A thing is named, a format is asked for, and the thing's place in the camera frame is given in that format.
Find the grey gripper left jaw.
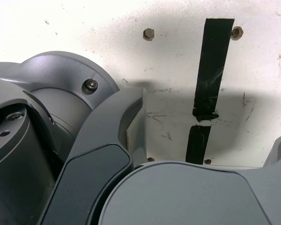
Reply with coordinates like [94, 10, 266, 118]
[41, 88, 148, 225]

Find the black tape strip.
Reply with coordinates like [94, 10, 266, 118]
[184, 17, 235, 165]

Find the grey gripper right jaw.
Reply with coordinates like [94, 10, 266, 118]
[93, 125, 281, 225]

